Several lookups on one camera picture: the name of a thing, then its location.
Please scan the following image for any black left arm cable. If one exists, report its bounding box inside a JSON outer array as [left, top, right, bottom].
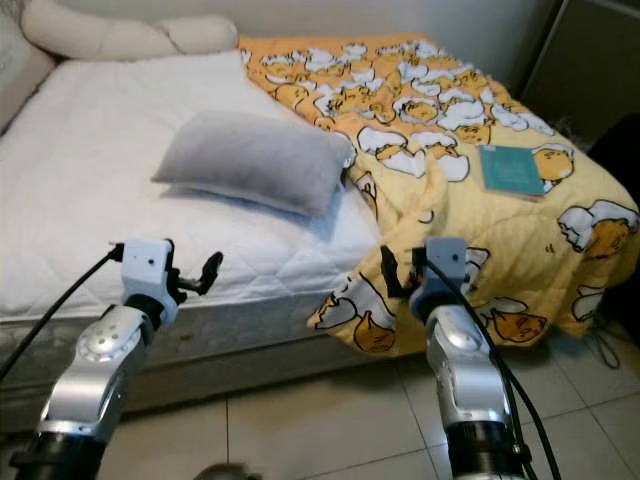
[[0, 244, 127, 382]]

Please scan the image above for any white quilted mattress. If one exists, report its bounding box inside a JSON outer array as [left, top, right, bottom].
[[0, 50, 387, 324]]

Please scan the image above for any grey plush pillow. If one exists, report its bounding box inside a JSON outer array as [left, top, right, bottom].
[[151, 109, 357, 219]]

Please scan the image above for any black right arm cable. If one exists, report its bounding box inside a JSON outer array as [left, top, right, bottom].
[[414, 249, 563, 480]]

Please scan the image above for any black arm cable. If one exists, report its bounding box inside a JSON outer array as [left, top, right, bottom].
[[0, 244, 127, 382], [414, 249, 563, 480]]

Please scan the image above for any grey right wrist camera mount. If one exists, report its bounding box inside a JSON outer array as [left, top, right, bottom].
[[419, 236, 470, 314]]

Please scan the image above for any teal book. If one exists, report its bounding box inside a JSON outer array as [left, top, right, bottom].
[[477, 143, 549, 199]]

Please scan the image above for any white quilted bed base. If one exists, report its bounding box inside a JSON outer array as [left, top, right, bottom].
[[0, 289, 437, 432]]

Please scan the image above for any dark bedside cabinet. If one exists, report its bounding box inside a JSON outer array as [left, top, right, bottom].
[[519, 0, 640, 152]]

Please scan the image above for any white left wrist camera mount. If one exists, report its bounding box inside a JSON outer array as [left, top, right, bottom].
[[121, 237, 174, 324]]

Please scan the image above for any beige bolster pillow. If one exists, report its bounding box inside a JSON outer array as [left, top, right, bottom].
[[19, 0, 240, 60]]

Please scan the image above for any yellow cartoon print blanket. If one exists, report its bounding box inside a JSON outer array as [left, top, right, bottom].
[[237, 34, 640, 357]]

